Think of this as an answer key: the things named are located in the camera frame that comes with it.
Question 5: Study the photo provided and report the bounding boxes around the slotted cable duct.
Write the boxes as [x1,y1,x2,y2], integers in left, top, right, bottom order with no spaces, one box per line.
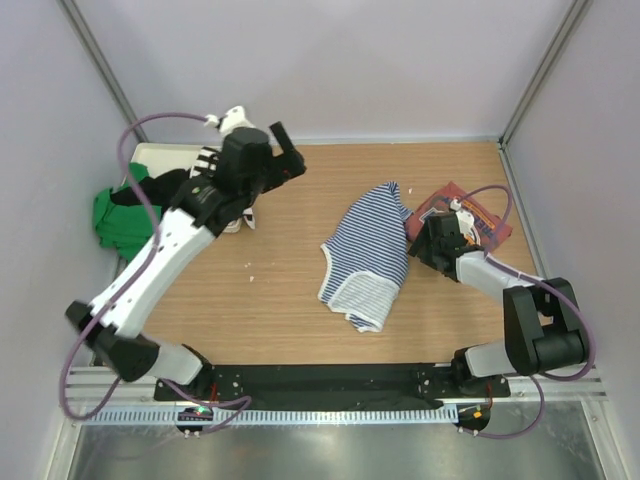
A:
[88,404,458,426]

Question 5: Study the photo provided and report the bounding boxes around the blue white striped tank top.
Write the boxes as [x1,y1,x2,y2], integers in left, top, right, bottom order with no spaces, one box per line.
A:
[317,181,412,333]

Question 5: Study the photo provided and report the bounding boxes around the black white striped tank top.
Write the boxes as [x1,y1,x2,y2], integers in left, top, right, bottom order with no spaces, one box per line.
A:
[189,146,220,178]

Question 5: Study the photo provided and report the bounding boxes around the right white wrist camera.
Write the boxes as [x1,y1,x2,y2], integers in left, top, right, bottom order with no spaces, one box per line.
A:
[449,198,477,238]

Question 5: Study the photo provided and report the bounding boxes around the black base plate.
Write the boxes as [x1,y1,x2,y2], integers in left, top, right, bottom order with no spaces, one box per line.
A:
[183,363,511,413]

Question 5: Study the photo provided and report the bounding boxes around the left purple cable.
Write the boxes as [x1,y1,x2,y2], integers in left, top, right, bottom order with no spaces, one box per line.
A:
[58,112,254,434]

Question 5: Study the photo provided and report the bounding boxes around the aluminium front rail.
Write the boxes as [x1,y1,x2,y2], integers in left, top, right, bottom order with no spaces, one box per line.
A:
[64,366,608,404]

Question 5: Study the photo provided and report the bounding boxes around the green tank top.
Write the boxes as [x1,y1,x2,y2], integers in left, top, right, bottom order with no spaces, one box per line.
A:
[92,183,154,261]

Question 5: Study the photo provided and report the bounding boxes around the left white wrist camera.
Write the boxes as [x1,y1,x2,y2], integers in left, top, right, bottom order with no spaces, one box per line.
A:
[204,105,255,138]

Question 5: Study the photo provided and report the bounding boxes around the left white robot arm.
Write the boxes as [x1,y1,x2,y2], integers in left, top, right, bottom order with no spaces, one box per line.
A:
[65,122,306,400]

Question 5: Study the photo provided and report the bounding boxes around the red tank top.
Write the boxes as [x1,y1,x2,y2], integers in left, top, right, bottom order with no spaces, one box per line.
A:
[405,182,513,249]

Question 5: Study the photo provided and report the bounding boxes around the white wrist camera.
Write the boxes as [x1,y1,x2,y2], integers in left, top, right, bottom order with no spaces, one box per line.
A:
[204,105,255,138]
[449,198,477,238]

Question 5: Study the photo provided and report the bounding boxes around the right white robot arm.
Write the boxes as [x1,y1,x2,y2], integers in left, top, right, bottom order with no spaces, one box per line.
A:
[409,211,593,396]

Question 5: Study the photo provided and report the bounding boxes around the cream plastic tray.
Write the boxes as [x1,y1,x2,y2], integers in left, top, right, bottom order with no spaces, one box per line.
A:
[119,143,257,234]

